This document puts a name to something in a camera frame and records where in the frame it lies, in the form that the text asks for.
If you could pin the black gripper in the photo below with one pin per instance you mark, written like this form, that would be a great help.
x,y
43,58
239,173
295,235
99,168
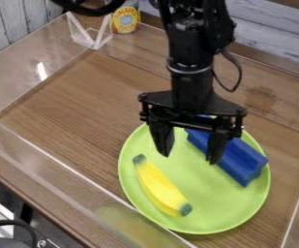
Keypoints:
x,y
212,115

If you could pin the yellow toy banana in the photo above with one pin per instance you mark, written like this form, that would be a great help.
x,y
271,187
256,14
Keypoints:
x,y
160,190

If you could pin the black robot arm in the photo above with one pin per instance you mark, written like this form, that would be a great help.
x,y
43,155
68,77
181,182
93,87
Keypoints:
x,y
199,30

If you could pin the green round plate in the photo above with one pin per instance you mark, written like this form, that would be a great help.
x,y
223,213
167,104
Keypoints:
x,y
223,204

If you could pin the blue foam block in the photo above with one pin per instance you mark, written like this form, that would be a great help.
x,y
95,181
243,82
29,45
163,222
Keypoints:
x,y
241,161

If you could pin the yellow blue labelled can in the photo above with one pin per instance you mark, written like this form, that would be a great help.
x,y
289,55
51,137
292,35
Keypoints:
x,y
125,18

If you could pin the clear acrylic corner bracket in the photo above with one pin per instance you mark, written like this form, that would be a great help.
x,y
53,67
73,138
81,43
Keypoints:
x,y
91,37

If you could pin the clear acrylic tray wall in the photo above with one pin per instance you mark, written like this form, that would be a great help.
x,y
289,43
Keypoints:
x,y
92,214

